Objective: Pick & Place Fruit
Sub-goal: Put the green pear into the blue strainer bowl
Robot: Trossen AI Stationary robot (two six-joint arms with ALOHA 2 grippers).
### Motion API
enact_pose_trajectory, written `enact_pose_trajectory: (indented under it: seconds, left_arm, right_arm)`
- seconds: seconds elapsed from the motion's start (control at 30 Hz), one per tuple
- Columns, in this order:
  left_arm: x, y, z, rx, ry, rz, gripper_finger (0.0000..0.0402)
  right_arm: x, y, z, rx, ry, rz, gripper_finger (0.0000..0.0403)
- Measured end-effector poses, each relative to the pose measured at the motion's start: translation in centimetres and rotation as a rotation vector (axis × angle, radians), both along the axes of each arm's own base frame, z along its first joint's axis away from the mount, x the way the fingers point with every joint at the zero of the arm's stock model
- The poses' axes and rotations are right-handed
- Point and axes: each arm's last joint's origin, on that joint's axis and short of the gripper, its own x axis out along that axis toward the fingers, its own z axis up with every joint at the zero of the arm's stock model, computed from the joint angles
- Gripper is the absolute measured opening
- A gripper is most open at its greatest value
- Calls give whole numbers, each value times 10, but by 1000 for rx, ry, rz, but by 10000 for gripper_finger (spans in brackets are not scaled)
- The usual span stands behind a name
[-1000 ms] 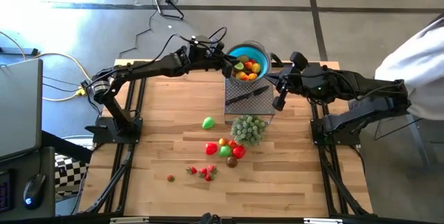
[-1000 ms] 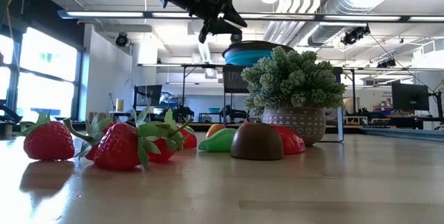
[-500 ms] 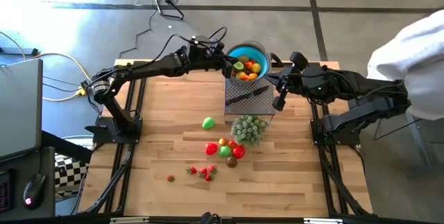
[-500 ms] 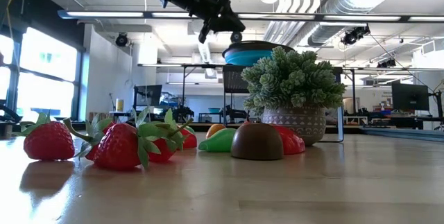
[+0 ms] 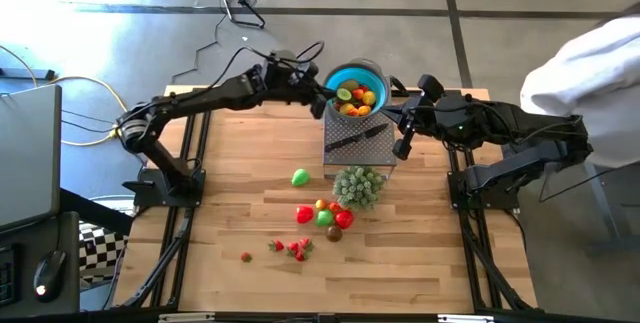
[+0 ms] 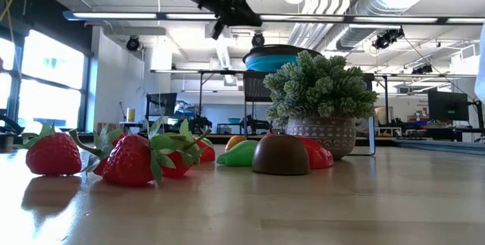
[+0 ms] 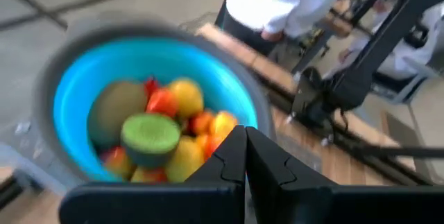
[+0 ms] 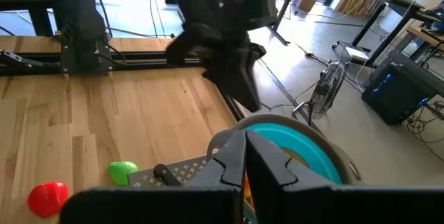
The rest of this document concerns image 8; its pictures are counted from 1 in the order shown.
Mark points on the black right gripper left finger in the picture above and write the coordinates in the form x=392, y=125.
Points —
x=225, y=172

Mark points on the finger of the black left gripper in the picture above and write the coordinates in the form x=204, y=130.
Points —
x=227, y=78
x=248, y=82

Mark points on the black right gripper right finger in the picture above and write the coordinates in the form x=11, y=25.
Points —
x=267, y=175

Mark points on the blue collapsible colander bowl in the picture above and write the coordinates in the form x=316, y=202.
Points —
x=298, y=144

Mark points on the black kitchen knife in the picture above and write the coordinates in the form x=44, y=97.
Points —
x=164, y=173

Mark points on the green plastic pear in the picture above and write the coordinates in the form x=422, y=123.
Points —
x=121, y=173

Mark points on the red bell pepper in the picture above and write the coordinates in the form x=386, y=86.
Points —
x=46, y=199

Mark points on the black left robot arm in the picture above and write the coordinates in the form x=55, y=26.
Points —
x=79, y=16

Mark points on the perforated grey metal stand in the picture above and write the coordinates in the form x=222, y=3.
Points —
x=187, y=170

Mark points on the black floor fan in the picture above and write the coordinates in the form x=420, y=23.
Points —
x=327, y=88

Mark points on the white floor box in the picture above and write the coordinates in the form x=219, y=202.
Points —
x=357, y=54

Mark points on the black computer tower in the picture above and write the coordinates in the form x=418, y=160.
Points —
x=395, y=92

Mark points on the black office desk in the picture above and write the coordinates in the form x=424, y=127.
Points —
x=416, y=10

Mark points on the black aluminium table frame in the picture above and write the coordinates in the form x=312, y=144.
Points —
x=156, y=59

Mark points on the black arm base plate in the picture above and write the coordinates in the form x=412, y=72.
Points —
x=100, y=61

